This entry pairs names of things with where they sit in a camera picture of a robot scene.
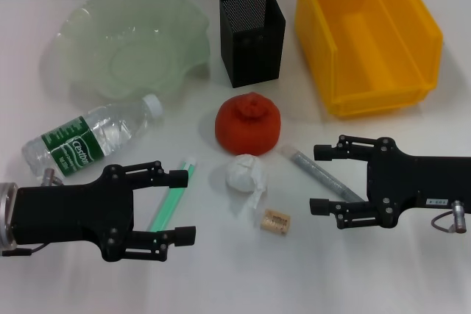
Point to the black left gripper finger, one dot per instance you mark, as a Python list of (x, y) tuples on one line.
[(178, 178), (184, 236)]

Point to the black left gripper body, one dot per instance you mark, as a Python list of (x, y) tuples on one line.
[(73, 214)]

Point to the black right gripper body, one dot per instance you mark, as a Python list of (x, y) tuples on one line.
[(423, 181)]

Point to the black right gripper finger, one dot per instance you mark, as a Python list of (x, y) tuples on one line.
[(319, 206), (324, 152)]

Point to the green pen white clip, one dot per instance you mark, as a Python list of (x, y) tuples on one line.
[(173, 198)]

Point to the white paper ball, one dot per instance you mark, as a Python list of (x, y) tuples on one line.
[(241, 176)]

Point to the orange knitted fruit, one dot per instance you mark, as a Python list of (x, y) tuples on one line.
[(246, 130)]

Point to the clear water bottle green label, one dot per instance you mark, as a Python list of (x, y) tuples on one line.
[(92, 134)]

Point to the grey glitter pen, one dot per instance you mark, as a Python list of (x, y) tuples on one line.
[(316, 170)]

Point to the black mesh pen holder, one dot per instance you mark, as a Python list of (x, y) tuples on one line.
[(254, 60)]

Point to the pale green glass fruit plate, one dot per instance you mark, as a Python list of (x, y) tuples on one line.
[(129, 53)]

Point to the small tan cork block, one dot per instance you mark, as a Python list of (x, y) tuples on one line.
[(274, 221)]

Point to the yellow plastic bin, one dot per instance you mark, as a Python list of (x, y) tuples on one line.
[(368, 53)]

